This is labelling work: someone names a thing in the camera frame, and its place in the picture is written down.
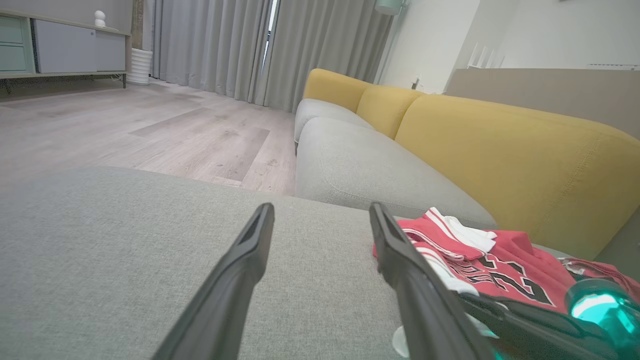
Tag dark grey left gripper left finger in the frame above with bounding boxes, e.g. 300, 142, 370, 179
151, 201, 276, 360

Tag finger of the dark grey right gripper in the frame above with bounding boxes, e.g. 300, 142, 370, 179
492, 325, 624, 360
458, 292, 597, 337

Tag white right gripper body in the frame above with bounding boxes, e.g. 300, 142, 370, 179
565, 277, 640, 360

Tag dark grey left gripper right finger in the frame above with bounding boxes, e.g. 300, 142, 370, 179
369, 201, 496, 360

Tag red numbered basketball jersey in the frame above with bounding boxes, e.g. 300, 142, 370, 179
372, 206, 640, 317

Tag large grey sofa seat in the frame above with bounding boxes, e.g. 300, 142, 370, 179
0, 166, 640, 360

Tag grey sofa seat cushion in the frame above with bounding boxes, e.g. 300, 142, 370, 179
294, 98, 376, 144
295, 117, 499, 231

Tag yellow sofa backrest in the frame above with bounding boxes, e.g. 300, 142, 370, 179
303, 68, 640, 261

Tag beige low partition panel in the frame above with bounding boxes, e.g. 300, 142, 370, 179
444, 68, 640, 142

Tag white ribbed plant pot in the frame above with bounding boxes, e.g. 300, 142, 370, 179
127, 47, 154, 86

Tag grey pleated curtain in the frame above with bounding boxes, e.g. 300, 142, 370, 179
262, 0, 397, 114
150, 0, 274, 104

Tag white slatted rack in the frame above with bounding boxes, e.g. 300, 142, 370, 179
467, 42, 507, 70

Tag narrow window between curtains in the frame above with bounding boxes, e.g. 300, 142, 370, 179
262, 0, 279, 67

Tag grey and teal TV cabinet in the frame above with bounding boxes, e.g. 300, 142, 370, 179
0, 10, 129, 94

